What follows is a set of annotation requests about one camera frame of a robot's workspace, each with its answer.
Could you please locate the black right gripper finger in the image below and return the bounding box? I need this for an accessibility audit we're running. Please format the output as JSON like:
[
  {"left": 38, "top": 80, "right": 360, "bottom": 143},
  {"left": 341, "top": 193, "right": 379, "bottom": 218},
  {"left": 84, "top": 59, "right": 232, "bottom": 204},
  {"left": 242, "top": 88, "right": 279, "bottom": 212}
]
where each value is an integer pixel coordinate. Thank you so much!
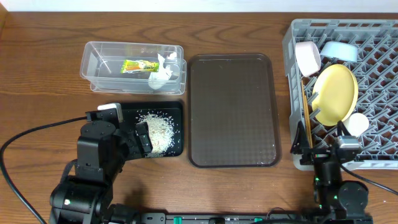
[
  {"left": 290, "top": 121, "right": 307, "bottom": 154},
  {"left": 336, "top": 121, "right": 351, "bottom": 136}
]

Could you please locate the wooden chopstick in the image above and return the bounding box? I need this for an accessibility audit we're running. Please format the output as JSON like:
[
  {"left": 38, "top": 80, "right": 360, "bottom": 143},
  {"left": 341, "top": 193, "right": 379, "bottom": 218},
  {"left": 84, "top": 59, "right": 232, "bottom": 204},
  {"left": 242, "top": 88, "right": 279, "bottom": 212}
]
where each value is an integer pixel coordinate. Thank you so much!
[
  {"left": 303, "top": 95, "right": 313, "bottom": 148},
  {"left": 301, "top": 80, "right": 313, "bottom": 148}
]

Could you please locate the pale green cup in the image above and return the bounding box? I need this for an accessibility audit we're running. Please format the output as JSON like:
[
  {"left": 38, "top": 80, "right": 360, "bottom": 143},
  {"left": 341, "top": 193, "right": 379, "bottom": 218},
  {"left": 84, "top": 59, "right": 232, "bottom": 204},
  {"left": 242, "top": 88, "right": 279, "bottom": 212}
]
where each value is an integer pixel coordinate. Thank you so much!
[{"left": 343, "top": 113, "right": 369, "bottom": 138}]

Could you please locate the rice food waste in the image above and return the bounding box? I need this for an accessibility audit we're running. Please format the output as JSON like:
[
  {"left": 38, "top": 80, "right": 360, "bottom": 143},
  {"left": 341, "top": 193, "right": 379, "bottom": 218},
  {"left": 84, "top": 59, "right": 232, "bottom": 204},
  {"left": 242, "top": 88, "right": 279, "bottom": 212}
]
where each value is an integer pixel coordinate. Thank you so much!
[{"left": 136, "top": 110, "right": 180, "bottom": 157}]

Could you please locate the yellow plate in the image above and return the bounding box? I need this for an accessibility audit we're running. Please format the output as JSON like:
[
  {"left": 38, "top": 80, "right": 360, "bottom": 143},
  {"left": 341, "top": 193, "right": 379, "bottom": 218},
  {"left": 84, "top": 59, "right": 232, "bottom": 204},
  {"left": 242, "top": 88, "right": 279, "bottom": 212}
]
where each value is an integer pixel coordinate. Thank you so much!
[{"left": 311, "top": 64, "right": 358, "bottom": 126}]

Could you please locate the white tissue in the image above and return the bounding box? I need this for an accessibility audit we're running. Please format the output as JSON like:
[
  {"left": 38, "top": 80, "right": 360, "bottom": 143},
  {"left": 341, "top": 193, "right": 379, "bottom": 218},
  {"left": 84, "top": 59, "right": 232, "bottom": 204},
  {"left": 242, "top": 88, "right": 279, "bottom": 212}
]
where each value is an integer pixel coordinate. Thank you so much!
[{"left": 148, "top": 52, "right": 177, "bottom": 90}]

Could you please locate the green snack wrapper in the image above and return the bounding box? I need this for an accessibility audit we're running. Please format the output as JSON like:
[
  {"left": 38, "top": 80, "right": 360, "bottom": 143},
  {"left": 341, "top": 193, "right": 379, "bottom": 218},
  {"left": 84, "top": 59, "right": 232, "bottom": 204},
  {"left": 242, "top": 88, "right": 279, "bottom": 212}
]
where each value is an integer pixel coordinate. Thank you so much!
[{"left": 121, "top": 60, "right": 160, "bottom": 73}]

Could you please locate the light blue bowl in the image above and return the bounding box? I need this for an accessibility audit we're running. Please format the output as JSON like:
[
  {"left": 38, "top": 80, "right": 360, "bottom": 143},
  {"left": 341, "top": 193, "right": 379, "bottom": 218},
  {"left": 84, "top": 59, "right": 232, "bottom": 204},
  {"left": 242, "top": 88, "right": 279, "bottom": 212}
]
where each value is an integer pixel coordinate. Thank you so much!
[{"left": 320, "top": 41, "right": 358, "bottom": 62}]

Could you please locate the pink bowl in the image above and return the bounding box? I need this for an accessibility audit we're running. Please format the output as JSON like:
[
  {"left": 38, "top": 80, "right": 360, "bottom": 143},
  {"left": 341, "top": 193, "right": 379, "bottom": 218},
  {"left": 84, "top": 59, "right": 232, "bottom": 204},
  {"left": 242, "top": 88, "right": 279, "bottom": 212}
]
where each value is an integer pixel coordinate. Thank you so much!
[{"left": 295, "top": 41, "right": 321, "bottom": 77}]

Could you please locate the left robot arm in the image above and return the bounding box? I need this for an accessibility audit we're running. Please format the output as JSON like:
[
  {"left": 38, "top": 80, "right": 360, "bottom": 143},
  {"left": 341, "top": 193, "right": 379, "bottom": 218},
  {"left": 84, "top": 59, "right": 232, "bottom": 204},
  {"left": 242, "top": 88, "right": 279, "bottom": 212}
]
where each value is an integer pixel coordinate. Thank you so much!
[{"left": 49, "top": 121, "right": 152, "bottom": 223}]

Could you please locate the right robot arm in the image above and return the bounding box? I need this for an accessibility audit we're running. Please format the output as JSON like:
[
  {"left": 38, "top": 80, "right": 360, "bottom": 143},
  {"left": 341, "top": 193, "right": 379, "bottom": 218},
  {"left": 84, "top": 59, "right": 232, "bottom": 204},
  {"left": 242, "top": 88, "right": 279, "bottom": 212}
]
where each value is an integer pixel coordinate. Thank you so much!
[{"left": 290, "top": 121, "right": 373, "bottom": 224}]

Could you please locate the grey dishwasher rack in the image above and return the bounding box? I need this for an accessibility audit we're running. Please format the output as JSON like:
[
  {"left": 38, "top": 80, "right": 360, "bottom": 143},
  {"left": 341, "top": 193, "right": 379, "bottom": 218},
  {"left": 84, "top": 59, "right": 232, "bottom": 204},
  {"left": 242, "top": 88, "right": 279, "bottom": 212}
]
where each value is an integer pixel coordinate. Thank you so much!
[{"left": 282, "top": 19, "right": 397, "bottom": 170}]

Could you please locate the black tray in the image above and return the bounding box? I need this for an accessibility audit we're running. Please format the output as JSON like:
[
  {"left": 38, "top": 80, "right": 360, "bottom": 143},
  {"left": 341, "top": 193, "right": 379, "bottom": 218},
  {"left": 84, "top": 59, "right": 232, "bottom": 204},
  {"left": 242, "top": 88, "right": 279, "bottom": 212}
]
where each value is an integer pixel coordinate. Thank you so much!
[{"left": 121, "top": 101, "right": 184, "bottom": 157}]

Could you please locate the clear plastic bin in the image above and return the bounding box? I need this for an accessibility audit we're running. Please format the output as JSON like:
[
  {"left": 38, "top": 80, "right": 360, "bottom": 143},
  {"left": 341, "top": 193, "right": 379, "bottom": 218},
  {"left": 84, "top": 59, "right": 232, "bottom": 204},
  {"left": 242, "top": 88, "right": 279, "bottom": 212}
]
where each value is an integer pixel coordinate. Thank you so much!
[{"left": 80, "top": 41, "right": 187, "bottom": 95}]

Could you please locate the brown serving tray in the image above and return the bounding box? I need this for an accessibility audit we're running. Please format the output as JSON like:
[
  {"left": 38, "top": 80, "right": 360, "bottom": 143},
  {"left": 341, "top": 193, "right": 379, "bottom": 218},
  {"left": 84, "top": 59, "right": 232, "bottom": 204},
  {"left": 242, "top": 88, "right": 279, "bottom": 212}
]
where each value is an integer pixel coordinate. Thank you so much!
[{"left": 188, "top": 54, "right": 282, "bottom": 169}]

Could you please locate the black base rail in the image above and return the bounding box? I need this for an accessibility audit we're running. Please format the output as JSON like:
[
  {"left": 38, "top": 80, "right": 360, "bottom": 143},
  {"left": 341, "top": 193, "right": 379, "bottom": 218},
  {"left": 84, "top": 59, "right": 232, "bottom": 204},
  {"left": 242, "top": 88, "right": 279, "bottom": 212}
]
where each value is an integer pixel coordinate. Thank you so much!
[{"left": 105, "top": 203, "right": 374, "bottom": 224}]

